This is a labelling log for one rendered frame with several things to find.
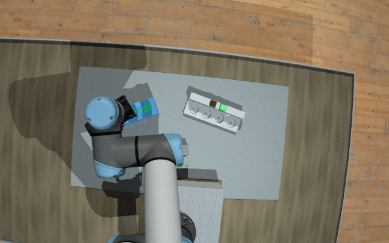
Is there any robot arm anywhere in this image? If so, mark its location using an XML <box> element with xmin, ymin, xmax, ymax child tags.
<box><xmin>84</xmin><ymin>96</ymin><xmax>196</xmax><ymax>243</ymax></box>

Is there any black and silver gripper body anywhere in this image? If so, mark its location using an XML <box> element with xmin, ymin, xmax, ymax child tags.
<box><xmin>115</xmin><ymin>95</ymin><xmax>137</xmax><ymax>124</ymax></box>

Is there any blue four-tube rack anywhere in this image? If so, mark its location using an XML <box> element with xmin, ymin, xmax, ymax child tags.
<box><xmin>124</xmin><ymin>97</ymin><xmax>159</xmax><ymax>125</ymax></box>

